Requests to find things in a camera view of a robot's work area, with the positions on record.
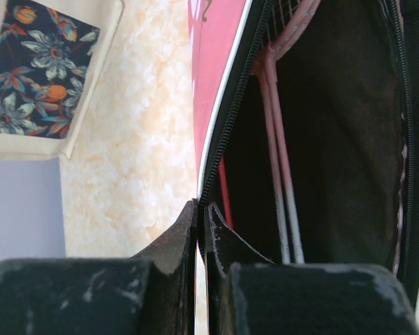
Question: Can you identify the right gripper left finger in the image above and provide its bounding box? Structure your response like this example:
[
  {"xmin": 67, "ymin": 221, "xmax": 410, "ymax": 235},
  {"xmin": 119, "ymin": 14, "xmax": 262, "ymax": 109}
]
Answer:
[{"xmin": 0, "ymin": 200, "xmax": 198, "ymax": 334}]

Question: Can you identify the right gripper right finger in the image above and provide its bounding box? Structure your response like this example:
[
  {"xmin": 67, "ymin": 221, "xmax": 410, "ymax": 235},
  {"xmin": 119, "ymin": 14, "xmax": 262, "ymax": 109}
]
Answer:
[{"xmin": 204, "ymin": 204, "xmax": 419, "ymax": 334}]

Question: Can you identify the pink racket cover bag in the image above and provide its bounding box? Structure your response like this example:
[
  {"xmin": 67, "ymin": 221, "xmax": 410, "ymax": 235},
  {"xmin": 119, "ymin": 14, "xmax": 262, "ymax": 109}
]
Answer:
[{"xmin": 186, "ymin": 0, "xmax": 419, "ymax": 310}]

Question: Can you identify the pink racket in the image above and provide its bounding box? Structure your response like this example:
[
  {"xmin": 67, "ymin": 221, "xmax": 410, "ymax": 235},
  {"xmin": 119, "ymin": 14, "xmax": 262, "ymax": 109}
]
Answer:
[
  {"xmin": 265, "ymin": 0, "xmax": 322, "ymax": 265},
  {"xmin": 252, "ymin": 52, "xmax": 291, "ymax": 265}
]

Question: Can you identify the beige floral tote bag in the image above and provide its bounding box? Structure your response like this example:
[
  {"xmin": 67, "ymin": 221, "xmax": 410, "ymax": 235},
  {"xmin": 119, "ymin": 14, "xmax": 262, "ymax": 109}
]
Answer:
[{"xmin": 0, "ymin": 1, "xmax": 124, "ymax": 160}]

